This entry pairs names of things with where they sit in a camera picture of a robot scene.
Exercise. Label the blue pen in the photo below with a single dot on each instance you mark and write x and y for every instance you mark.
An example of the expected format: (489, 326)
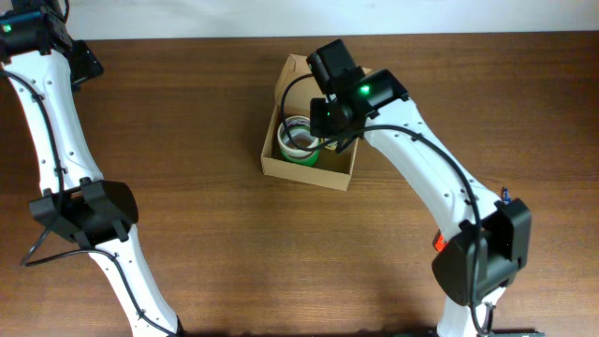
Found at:
(506, 194)

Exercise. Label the brown cardboard box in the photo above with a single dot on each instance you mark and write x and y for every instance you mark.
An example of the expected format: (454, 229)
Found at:
(331, 170)

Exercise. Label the white masking tape roll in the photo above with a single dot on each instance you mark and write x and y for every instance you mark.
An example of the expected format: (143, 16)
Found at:
(294, 136)

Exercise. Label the green tape roll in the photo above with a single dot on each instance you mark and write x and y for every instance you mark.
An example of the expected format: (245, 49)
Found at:
(304, 158)

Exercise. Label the orange utility knife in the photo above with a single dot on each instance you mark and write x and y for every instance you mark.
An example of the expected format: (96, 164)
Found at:
(438, 242)

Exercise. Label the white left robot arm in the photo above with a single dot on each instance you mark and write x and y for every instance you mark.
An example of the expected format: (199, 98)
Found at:
(45, 65)

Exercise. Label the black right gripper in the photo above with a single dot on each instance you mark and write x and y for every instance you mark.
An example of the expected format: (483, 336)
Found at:
(318, 124)

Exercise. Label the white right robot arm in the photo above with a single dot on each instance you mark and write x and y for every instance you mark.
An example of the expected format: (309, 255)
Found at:
(484, 237)

